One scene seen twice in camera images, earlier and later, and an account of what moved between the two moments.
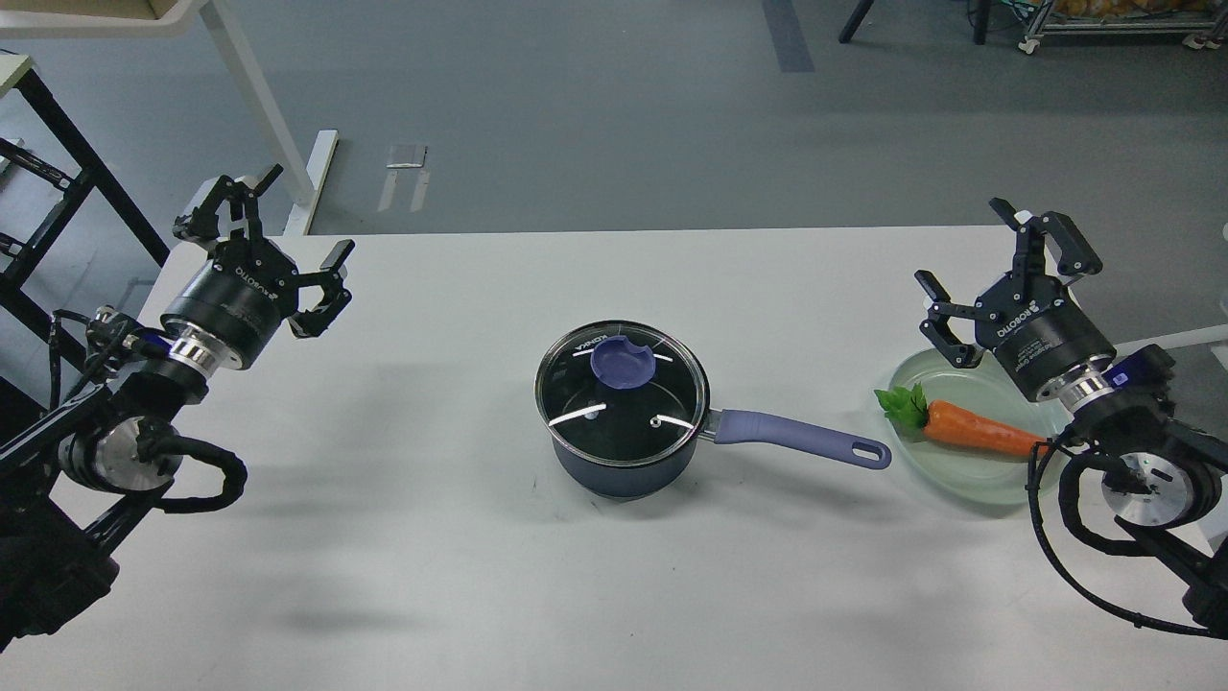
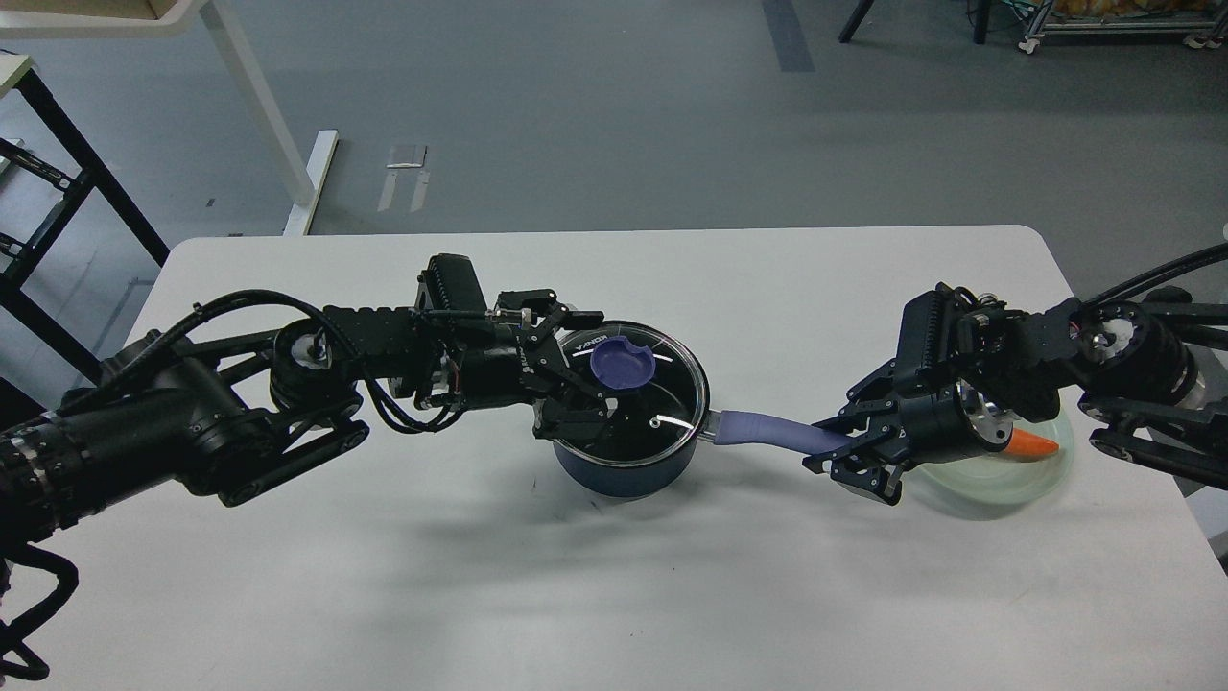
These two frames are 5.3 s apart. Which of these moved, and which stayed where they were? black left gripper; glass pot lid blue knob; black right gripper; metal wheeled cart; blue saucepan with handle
Moved: black left gripper; black right gripper
Stayed: metal wheeled cart; glass pot lid blue knob; blue saucepan with handle
